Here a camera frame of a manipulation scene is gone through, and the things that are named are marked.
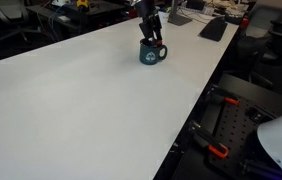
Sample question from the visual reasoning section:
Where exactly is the blue cable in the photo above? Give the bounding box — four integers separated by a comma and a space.
46, 3, 66, 35

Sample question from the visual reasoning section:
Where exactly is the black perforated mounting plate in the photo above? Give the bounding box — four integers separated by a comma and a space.
207, 96, 279, 176

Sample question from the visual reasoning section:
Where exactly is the small red object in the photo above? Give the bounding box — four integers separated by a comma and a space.
240, 17, 251, 29

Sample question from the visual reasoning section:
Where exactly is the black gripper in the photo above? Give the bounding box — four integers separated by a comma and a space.
134, 0, 164, 45

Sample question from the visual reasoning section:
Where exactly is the yellow tool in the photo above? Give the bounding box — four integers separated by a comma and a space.
76, 0, 91, 11

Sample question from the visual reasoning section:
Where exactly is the black background desk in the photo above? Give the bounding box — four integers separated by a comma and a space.
25, 0, 126, 38

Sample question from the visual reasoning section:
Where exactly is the black keyboard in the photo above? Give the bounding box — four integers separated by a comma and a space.
198, 15, 230, 43

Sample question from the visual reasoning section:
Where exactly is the grey monitor stand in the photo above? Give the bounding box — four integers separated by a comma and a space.
167, 0, 193, 27

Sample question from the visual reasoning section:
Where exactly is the white mug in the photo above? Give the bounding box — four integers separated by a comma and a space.
157, 10, 171, 25

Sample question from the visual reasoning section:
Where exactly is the dark teal ceramic mug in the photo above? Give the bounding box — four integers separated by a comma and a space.
138, 37, 168, 66

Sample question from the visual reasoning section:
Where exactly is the black desk device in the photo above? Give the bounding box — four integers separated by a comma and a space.
185, 0, 207, 11

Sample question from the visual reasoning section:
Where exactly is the grey office chair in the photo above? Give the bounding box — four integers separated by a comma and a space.
245, 0, 282, 39
0, 0, 46, 43

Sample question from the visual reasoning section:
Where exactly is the black clamp orange handle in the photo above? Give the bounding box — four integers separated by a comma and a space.
204, 87, 241, 107
188, 120, 230, 160

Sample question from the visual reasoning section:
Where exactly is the black robot mount platform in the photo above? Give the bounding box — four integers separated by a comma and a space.
170, 73, 282, 180

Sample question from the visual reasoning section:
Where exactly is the black office chair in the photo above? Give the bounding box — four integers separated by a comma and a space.
237, 19, 282, 93

